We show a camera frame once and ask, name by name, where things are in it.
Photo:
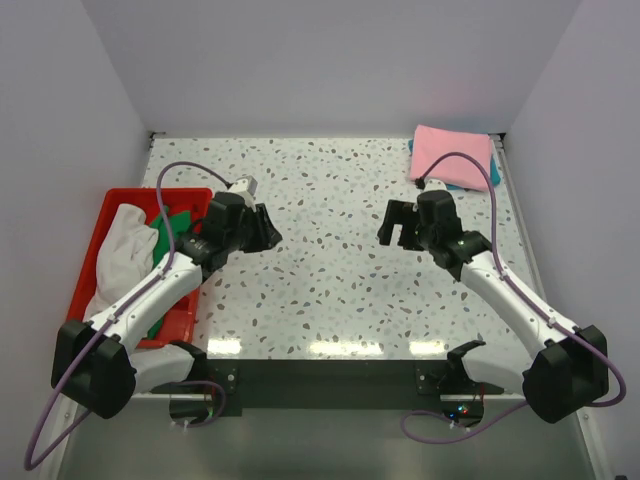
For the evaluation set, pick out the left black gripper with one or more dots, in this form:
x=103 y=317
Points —
x=266 y=235

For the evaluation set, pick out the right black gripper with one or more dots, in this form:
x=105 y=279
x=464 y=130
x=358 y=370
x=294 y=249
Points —
x=400 y=213

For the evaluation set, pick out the white t shirt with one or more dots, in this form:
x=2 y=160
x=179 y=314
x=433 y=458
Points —
x=124 y=259

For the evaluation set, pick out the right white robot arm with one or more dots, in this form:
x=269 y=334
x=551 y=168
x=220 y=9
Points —
x=567 y=370

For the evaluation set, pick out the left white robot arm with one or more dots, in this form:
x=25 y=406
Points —
x=97 y=363

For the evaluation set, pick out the green t shirt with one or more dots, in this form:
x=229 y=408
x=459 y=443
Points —
x=178 y=323

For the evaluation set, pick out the folded pink t shirt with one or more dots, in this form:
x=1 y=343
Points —
x=429 y=144

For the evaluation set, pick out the folded teal t shirt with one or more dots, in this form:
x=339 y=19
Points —
x=494 y=170

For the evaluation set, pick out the red plastic bin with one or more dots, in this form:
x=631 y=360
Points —
x=196 y=200

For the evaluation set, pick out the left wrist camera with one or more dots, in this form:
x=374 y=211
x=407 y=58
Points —
x=246 y=185

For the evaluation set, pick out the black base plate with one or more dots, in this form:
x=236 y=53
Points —
x=341 y=384

